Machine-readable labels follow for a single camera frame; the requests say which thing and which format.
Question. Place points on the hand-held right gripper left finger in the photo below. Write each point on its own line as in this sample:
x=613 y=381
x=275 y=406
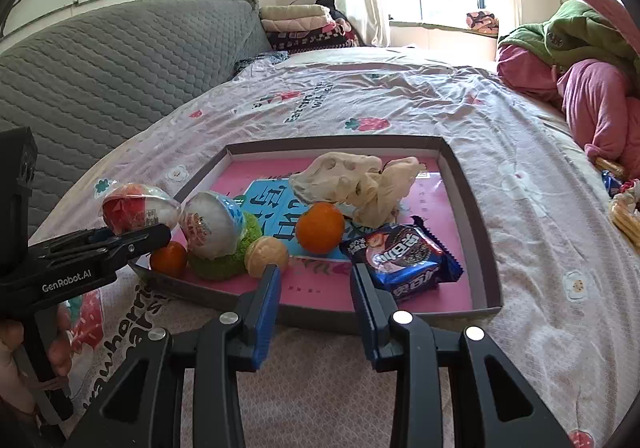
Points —
x=265 y=318

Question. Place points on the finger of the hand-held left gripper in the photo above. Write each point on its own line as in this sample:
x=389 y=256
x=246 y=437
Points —
x=85 y=235
x=145 y=240

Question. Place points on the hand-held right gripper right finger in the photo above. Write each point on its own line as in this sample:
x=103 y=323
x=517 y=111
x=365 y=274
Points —
x=361 y=313

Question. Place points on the orange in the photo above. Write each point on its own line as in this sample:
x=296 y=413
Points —
x=169 y=260
x=320 y=228

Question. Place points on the red white snack packet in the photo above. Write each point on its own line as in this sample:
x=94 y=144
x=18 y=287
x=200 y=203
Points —
x=135 y=208

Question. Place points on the shallow cardboard box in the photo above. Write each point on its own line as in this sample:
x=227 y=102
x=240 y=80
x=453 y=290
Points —
x=315 y=315

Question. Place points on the walnut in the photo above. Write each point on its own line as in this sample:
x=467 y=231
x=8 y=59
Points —
x=265 y=253

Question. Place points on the blue white toy egg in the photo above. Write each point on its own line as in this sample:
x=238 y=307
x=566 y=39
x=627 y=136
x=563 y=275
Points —
x=210 y=225

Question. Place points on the blue cookie packet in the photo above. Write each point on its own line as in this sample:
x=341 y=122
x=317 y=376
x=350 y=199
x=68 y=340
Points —
x=405 y=258

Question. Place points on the person's left hand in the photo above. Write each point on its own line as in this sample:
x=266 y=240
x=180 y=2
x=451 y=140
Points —
x=12 y=368

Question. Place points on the pink workbook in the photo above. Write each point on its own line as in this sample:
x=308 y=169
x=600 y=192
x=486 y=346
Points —
x=440 y=228

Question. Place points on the grey quilted headboard cover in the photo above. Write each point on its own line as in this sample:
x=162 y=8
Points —
x=125 y=68

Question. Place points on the blue patterned cloth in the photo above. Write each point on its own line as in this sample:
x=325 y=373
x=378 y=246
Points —
x=260 y=60

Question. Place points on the strawberry printed bedsheet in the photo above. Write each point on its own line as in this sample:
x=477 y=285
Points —
x=400 y=93

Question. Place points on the dark checkered folded blanket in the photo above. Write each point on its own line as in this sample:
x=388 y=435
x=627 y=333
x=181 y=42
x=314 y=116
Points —
x=310 y=40

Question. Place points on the pink folded blanket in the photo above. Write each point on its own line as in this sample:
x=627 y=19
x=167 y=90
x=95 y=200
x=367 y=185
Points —
x=300 y=25

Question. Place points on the cream folded blanket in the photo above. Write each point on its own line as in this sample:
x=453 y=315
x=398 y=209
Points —
x=295 y=12

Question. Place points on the yellow biscuit packet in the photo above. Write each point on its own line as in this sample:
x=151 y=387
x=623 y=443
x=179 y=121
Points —
x=627 y=228

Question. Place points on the small blue packet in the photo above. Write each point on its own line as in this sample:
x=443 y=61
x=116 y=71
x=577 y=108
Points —
x=611 y=183

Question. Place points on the white windowsill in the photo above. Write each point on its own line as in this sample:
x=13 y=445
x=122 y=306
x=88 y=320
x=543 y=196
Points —
x=440 y=40

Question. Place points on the orange snack packet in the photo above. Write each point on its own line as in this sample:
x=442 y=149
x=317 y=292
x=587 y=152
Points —
x=609 y=167

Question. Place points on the white crumpled wrapper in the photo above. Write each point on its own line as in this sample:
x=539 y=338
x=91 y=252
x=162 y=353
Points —
x=627 y=195

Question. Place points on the dark cloth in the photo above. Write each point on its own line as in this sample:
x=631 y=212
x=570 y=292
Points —
x=327 y=3

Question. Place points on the pink and green clothes pile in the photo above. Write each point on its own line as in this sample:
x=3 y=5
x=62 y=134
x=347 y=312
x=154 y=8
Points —
x=595 y=103

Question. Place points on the pink black folded cloth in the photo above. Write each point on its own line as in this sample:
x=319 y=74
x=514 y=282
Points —
x=482 y=23

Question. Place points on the green blanket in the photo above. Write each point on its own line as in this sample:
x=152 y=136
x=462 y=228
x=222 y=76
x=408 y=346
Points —
x=575 y=33

